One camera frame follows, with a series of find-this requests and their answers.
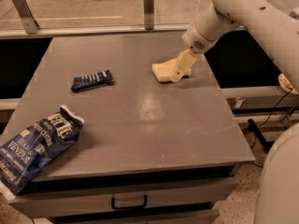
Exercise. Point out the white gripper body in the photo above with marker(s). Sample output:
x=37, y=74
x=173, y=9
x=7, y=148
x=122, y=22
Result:
x=193, y=41

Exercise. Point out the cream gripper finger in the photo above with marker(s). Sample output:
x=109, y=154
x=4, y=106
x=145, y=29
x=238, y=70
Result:
x=186, y=59

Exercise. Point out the black stand leg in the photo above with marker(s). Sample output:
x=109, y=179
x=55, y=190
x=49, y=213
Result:
x=254, y=128

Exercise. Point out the middle metal railing bracket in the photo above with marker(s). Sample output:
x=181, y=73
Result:
x=148, y=6

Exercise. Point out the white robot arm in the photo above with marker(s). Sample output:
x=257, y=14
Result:
x=277, y=34

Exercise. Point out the blue chip bag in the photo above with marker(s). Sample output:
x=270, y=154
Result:
x=29, y=152

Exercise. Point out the grey lower drawer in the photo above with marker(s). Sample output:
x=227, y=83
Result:
x=147, y=216

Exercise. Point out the white round bowl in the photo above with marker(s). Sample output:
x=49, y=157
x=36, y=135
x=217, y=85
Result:
x=285, y=84

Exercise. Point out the grey top drawer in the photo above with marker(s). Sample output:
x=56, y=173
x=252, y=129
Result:
x=91, y=201

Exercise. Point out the left metal railing bracket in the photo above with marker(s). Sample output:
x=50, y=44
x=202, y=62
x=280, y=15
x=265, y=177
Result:
x=29, y=24

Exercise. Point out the grey drawer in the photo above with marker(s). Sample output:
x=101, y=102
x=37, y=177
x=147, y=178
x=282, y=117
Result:
x=147, y=216
x=91, y=201

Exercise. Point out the metal railing bracket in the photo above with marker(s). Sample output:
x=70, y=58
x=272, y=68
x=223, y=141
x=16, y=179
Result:
x=29, y=24
x=148, y=6

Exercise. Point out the dark blue snack bar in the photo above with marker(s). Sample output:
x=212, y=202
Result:
x=92, y=81

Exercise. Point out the yellow sponge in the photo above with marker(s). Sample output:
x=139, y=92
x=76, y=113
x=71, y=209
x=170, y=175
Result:
x=164, y=72

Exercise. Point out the black drawer handle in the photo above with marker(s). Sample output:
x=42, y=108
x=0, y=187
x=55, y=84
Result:
x=129, y=203

